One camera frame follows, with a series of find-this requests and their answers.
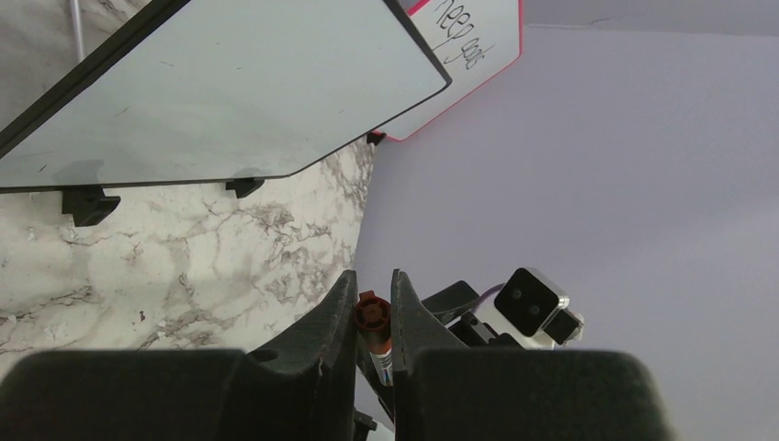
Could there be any black framed whiteboard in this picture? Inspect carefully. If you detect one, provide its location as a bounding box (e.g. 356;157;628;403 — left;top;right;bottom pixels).
1;1;452;193

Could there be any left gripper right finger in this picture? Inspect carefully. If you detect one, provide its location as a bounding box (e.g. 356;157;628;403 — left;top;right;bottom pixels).
390;269;672;441

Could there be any white red marker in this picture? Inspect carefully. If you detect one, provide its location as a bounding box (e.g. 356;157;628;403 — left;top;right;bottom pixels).
369;346;393;387

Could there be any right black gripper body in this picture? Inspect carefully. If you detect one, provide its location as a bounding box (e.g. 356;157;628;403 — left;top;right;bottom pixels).
353;280;525;441

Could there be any aluminium side rail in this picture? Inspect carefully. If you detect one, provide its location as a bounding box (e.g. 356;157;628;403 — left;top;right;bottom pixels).
68;0;85;63

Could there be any red marker cap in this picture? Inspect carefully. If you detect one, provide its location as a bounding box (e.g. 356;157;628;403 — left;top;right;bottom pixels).
354;290;392;355

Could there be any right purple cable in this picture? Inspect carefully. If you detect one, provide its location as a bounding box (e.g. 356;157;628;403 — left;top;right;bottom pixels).
474;282;506;309

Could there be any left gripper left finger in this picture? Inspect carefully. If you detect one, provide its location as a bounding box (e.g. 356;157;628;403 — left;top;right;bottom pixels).
1;270;357;440

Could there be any pink framed whiteboard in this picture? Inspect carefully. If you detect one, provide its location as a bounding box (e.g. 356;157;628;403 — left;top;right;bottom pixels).
374;0;524;141

